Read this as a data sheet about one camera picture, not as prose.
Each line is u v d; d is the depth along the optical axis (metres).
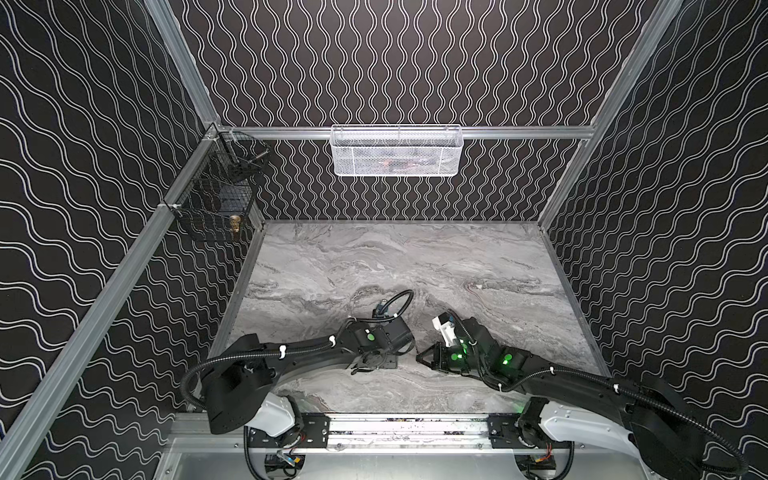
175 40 0.73
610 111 0.86
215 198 0.94
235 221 0.82
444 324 0.76
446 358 0.70
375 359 0.58
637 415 0.43
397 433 0.76
